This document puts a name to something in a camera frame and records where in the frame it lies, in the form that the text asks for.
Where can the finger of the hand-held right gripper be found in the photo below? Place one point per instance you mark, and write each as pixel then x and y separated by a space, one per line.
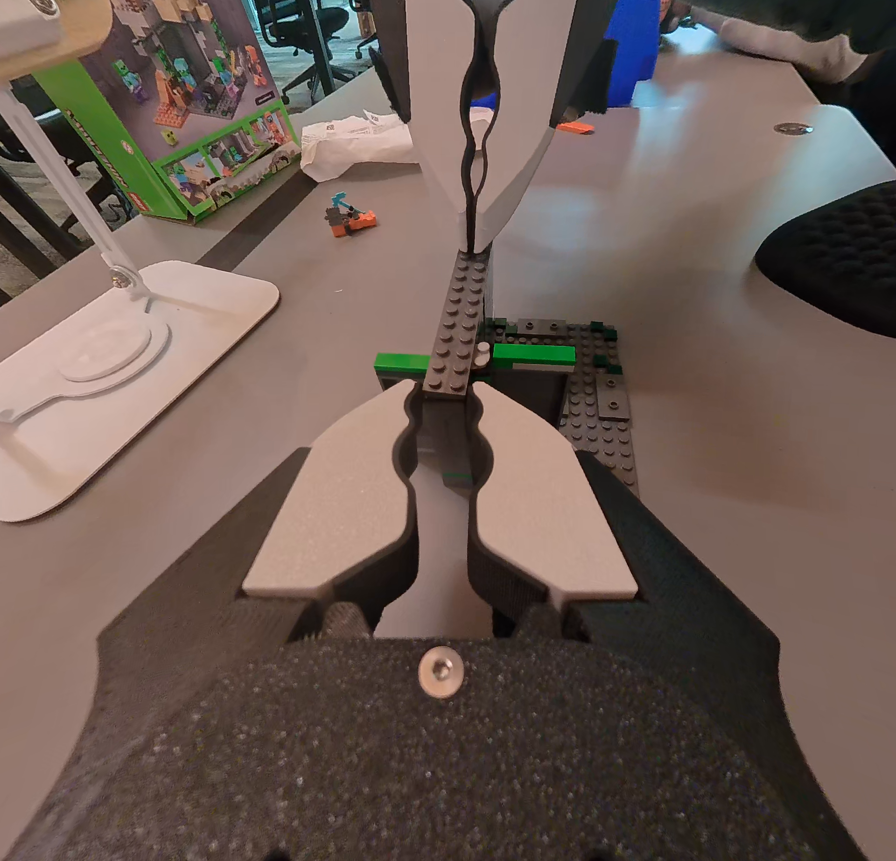
pixel 532 84
pixel 437 91

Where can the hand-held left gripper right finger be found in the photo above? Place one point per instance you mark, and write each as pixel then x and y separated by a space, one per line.
pixel 546 511

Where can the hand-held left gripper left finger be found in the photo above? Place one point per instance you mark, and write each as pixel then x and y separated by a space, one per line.
pixel 329 511

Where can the grey brick wall model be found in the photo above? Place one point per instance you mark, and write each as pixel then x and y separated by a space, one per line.
pixel 602 413

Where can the green tile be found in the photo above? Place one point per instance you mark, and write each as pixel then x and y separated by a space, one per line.
pixel 399 362
pixel 532 355

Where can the long dark grey studded plate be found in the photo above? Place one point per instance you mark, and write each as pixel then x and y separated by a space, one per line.
pixel 458 329

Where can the grey desk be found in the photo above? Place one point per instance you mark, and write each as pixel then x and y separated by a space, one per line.
pixel 700 455

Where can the round metal desk grommet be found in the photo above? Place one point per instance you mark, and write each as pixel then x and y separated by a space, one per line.
pixel 793 129

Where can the black mesh desk chair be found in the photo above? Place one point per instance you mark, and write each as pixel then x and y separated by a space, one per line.
pixel 840 259

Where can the orange flat brick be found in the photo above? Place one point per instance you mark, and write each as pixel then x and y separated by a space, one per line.
pixel 575 127

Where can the crumpled white paper bag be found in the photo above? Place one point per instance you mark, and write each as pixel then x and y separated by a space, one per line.
pixel 350 147

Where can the black office chair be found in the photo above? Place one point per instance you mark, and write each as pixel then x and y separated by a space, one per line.
pixel 308 24

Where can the orange toy brick figure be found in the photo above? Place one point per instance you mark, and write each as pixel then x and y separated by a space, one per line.
pixel 350 220

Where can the green toy brick set box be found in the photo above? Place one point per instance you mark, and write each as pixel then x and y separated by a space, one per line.
pixel 210 70

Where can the white adjustable book stand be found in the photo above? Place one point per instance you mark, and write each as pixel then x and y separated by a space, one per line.
pixel 175 315

